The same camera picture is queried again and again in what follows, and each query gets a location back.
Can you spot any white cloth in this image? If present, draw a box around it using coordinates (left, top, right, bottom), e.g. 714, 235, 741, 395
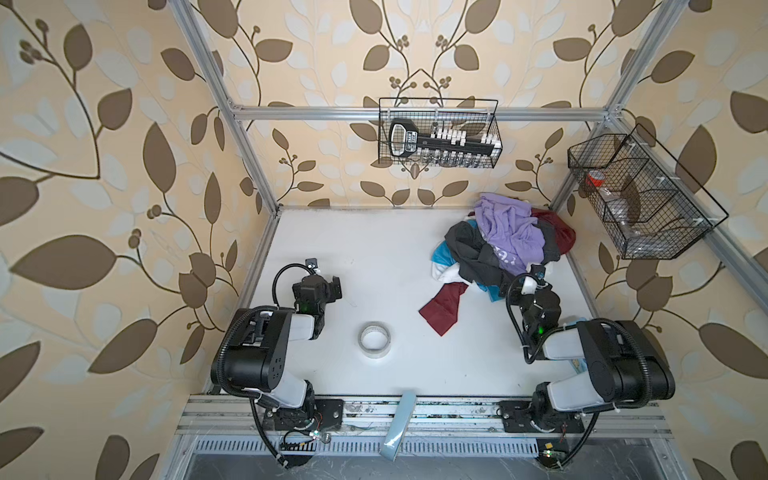
431, 262, 473, 285

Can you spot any clear bottle red cap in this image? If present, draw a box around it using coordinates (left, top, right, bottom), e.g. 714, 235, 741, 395
584, 170, 642, 241

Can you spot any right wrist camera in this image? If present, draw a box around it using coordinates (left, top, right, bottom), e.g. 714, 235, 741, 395
521, 265, 549, 295

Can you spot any black wire basket right wall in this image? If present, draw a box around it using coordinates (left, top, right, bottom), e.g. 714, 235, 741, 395
567, 124, 729, 260

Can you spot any black wire basket wall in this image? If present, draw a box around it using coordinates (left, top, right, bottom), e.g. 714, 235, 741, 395
378, 96, 503, 169
567, 124, 729, 260

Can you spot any black tool with white bits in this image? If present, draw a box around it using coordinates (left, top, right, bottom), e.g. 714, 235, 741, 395
384, 118, 502, 158

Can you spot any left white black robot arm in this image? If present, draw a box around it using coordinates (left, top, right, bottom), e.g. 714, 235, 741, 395
210, 258, 344, 469

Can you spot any dark grey cloth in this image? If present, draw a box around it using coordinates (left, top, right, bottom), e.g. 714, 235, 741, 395
444, 218, 560, 292

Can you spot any light blue tissue pack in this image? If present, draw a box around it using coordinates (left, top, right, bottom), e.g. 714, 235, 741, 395
569, 356, 588, 374

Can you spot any purple cloth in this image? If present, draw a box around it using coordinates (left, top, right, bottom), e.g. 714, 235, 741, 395
474, 193, 545, 276

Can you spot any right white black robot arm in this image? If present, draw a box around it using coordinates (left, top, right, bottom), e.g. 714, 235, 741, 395
498, 270, 676, 469

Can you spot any black wire basket back wall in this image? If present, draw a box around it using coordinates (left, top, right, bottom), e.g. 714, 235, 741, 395
378, 96, 503, 169

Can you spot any teal cloth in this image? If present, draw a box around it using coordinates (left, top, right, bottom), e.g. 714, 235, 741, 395
431, 219, 510, 302

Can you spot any light blue plastic strip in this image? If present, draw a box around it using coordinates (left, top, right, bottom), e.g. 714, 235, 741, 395
379, 390, 417, 461

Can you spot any dark red cloth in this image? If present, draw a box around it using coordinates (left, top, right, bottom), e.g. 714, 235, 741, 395
532, 208, 576, 255

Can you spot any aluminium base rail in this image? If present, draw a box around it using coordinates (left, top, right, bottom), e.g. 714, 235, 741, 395
176, 395, 673, 458

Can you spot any clear tape roll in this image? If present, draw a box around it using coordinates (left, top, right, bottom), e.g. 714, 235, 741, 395
358, 323, 392, 360

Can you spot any maroon cloth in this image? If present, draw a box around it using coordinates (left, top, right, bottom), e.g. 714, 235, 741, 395
419, 282, 468, 336

